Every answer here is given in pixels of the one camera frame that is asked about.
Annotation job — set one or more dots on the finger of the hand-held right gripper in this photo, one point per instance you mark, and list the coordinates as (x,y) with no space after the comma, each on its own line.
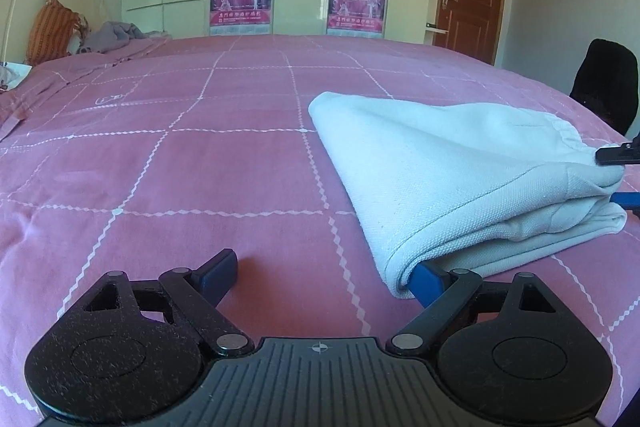
(627,199)
(617,153)

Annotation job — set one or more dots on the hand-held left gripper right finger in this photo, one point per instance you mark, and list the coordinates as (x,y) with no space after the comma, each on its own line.
(430,279)

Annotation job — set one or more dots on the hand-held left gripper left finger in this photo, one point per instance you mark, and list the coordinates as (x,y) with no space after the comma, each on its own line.
(220,272)

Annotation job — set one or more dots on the white towel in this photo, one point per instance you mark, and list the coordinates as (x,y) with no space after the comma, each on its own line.
(440,167)

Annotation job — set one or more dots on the pink checked bedspread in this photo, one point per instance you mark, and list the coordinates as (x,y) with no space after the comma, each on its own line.
(200,157)

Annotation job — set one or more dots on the grey crumpled cloth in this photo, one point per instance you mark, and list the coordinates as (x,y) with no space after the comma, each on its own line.
(115,34)

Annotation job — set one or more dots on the floral patterned cloth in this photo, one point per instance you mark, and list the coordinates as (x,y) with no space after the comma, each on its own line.
(10,74)

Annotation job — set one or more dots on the orange pillow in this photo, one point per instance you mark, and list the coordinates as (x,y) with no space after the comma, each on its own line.
(50,32)

